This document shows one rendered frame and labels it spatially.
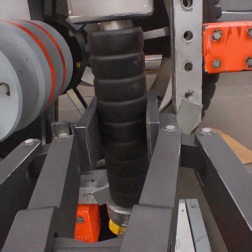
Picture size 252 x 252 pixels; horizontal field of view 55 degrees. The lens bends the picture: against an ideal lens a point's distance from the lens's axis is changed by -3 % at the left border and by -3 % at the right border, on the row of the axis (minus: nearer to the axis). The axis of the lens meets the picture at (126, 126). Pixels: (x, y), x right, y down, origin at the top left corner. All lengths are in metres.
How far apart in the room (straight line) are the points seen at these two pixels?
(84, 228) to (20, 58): 0.36
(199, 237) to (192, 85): 0.81
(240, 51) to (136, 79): 0.26
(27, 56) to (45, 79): 0.03
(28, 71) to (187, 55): 0.22
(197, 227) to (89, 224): 0.69
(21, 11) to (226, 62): 0.31
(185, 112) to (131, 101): 0.25
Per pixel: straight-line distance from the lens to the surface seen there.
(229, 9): 0.80
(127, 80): 0.16
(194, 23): 0.38
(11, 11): 0.42
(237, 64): 0.40
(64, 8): 0.91
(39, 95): 0.31
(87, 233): 0.55
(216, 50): 0.39
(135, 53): 0.16
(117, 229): 0.55
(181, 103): 0.39
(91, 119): 0.16
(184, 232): 1.13
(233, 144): 1.95
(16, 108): 0.27
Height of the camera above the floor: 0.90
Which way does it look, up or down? 23 degrees down
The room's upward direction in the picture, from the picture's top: 6 degrees counter-clockwise
